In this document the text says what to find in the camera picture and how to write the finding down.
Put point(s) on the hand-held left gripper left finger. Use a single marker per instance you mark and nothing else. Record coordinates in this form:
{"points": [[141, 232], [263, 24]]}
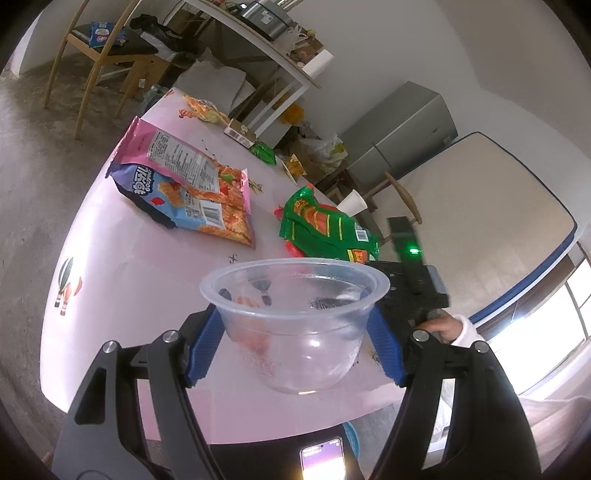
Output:
{"points": [[203, 350]]}

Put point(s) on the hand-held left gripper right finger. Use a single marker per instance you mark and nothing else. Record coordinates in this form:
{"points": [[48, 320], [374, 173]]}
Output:
{"points": [[385, 350]]}

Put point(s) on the clear plastic bowl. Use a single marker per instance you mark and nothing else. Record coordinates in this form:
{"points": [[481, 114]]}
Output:
{"points": [[295, 332]]}

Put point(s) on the blue plastic basket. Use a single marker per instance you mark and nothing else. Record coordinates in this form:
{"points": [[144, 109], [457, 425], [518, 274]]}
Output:
{"points": [[352, 438]]}

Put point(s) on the green snack bag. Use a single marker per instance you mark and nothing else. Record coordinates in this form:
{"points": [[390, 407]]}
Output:
{"points": [[323, 226]]}

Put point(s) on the pink snack bag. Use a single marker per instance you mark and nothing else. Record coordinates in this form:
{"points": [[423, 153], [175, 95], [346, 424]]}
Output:
{"points": [[184, 184]]}

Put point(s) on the person's right forearm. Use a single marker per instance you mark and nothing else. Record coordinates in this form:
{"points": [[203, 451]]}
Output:
{"points": [[468, 332]]}

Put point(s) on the person's right hand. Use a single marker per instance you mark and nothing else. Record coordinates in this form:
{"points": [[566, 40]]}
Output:
{"points": [[443, 328]]}

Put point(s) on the wooden chair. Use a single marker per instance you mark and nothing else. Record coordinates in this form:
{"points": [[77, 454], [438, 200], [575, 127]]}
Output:
{"points": [[406, 198], [115, 46]]}

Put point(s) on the blue-edged mattress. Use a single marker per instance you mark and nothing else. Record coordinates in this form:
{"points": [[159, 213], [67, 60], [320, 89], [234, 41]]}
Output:
{"points": [[485, 221]]}

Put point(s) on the dark wooden stool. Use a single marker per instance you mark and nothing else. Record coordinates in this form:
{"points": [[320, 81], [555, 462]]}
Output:
{"points": [[341, 184]]}

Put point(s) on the smartphone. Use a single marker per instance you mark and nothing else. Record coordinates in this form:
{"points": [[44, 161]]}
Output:
{"points": [[322, 459]]}

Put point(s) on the window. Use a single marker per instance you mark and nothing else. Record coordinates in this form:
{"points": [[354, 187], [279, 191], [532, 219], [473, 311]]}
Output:
{"points": [[545, 332]]}

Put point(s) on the grey refrigerator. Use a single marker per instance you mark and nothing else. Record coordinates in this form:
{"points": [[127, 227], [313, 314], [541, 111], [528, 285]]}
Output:
{"points": [[397, 134]]}

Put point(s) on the white plastic shopping bag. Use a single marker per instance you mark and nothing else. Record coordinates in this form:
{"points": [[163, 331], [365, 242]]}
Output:
{"points": [[323, 150]]}

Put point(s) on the small yellow packet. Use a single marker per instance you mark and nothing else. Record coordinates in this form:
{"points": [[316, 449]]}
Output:
{"points": [[294, 168]]}

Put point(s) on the small green packet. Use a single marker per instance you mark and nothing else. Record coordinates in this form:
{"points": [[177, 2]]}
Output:
{"points": [[263, 152]]}

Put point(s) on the yellow plastic bag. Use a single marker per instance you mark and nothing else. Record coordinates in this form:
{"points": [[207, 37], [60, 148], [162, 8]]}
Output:
{"points": [[292, 115]]}

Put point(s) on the pale cardboard box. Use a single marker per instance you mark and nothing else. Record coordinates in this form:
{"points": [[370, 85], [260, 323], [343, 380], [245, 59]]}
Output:
{"points": [[274, 127]]}

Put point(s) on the small beige box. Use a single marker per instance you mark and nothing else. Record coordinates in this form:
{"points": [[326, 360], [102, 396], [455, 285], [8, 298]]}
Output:
{"points": [[240, 133]]}

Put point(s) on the orange snack bag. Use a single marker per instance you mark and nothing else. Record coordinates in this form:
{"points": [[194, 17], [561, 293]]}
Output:
{"points": [[203, 108]]}

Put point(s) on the white paper bag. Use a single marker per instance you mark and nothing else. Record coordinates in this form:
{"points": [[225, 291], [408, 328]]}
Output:
{"points": [[212, 85]]}

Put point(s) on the clear plastic food bag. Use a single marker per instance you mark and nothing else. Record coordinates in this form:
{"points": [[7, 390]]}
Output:
{"points": [[300, 46]]}

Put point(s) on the brown cardboard box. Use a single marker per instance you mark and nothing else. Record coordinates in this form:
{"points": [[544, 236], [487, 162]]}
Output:
{"points": [[152, 76]]}

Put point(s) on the white side table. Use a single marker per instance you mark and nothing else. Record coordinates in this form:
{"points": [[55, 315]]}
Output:
{"points": [[261, 46]]}

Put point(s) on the dark cloth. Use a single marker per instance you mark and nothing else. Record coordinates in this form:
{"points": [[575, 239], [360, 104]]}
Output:
{"points": [[161, 32]]}

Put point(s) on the blue snack packet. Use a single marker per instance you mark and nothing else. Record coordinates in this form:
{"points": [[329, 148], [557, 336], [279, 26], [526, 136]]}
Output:
{"points": [[107, 34]]}

